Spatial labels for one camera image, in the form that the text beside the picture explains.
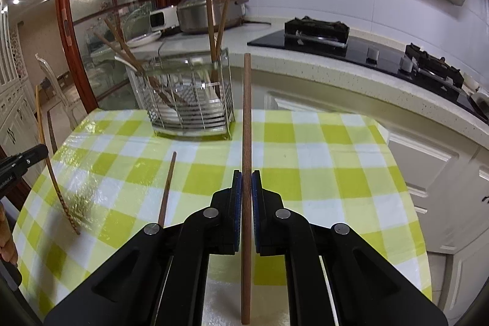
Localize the metal wire utensil rack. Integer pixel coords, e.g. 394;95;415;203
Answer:
126;47;234;139

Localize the clear plastic chair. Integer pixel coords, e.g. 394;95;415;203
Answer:
35;53;89;129

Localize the patterned tip wooden chopstick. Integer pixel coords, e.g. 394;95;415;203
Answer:
35;85;82;236

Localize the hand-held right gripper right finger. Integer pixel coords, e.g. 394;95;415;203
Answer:
250;169;448;326

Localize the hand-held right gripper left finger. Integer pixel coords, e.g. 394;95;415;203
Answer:
44;169;244;326

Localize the white plate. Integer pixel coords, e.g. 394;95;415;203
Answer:
126;31;163;46

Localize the steel cooker with white lid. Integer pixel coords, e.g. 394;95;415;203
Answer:
176;0;245;34

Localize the white lattice cabinet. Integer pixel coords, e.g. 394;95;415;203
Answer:
0;5;39;159

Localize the person's left hand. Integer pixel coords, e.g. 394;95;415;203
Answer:
0;204;18;266

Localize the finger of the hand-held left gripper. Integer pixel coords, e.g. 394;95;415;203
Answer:
0;144;49;182

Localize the small white appliance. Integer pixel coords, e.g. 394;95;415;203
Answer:
149;6;180;33

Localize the red wood framed glass door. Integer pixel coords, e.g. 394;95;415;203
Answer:
55;0;185;113

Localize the green white checkered tablecloth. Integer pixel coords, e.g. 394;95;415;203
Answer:
11;108;434;326

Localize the white plastic spoon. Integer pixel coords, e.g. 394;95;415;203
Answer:
114;55;146;74

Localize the brown wooden chopstick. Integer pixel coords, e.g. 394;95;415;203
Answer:
209;0;233;84
157;151;177;227
104;18;182;110
205;0;221;97
93;34;145;74
241;53;253;324

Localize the black burner grate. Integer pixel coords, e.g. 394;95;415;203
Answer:
284;16;351;48
404;43;465;88

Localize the black glass gas stove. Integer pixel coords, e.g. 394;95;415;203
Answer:
247;28;489;124

